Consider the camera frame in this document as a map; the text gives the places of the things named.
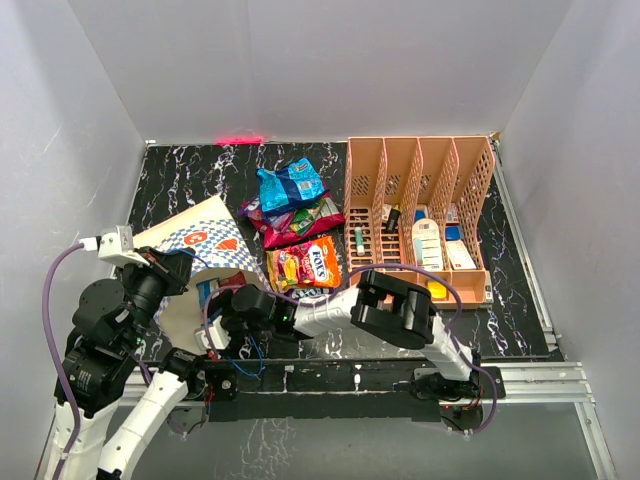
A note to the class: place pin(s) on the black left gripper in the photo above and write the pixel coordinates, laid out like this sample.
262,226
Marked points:
176,267

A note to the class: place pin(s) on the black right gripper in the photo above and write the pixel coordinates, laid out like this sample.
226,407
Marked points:
225,300

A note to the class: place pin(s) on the blue checkered paper bag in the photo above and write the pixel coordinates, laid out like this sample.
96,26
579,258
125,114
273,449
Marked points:
209,229

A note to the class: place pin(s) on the orange Fox's candy bag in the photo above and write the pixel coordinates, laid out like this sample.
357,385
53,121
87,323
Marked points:
311,264

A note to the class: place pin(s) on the pink snack bag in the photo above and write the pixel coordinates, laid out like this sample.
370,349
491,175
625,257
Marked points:
331,217

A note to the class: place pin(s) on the purple Fox's candy bag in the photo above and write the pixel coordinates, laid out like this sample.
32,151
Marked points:
252,210

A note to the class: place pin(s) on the green Fox's candy bag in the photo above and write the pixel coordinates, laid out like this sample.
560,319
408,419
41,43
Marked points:
306,217

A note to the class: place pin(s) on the blue snack bag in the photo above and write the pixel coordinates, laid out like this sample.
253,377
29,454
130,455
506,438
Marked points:
290,188

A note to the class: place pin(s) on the small blue candy pack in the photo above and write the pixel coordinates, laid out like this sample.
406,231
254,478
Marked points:
205,288

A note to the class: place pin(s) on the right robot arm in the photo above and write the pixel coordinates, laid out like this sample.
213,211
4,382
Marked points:
393,310

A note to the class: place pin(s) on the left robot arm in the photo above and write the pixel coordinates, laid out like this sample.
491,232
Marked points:
112,316

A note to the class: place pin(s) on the red flat snack packet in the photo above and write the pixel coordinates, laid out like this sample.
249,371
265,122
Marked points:
237,280

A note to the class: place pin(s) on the black marker pen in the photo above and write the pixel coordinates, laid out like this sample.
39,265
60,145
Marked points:
391,225

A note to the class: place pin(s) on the yellow round tape measure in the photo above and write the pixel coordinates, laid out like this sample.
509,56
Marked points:
437,290

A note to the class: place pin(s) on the white round tape roll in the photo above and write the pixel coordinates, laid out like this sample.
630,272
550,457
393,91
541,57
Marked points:
427,245

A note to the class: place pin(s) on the pink plastic file organizer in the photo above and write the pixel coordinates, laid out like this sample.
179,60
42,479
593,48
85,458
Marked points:
414,204

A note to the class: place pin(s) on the blue plastic case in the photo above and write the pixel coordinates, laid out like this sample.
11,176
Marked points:
453,233

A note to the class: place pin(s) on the red white small box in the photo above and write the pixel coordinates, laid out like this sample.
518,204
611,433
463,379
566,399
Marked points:
453,215

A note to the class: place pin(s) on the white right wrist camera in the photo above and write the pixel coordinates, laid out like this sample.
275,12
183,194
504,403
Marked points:
212,340

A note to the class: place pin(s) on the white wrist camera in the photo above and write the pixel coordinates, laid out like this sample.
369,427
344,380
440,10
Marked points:
212,340
115,246

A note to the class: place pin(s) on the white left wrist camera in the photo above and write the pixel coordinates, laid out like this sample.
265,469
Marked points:
115,246

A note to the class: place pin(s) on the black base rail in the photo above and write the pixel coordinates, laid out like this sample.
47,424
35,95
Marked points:
318,389

